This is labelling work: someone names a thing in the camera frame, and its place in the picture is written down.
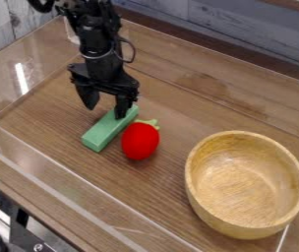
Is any brown wooden bowl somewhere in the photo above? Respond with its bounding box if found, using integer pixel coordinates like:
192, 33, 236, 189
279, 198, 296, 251
184, 131, 299, 240

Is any black cable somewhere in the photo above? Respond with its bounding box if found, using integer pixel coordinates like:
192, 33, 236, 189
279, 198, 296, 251
111, 35, 137, 64

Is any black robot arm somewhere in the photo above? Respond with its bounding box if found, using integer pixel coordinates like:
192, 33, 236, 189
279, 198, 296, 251
27, 0, 138, 119

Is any black table leg bracket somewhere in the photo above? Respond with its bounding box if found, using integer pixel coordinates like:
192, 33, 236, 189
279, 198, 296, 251
8, 208, 55, 252

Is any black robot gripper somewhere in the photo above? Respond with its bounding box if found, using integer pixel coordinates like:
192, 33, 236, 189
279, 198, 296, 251
69, 25, 138, 119

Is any clear acrylic tray wall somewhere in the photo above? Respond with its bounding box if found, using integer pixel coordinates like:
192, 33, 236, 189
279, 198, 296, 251
0, 127, 200, 252

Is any red toy strawberry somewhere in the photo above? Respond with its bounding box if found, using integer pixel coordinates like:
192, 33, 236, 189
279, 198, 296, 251
119, 119, 160, 160

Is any green rectangular block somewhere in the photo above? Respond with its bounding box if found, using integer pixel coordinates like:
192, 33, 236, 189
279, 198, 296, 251
81, 105, 138, 153

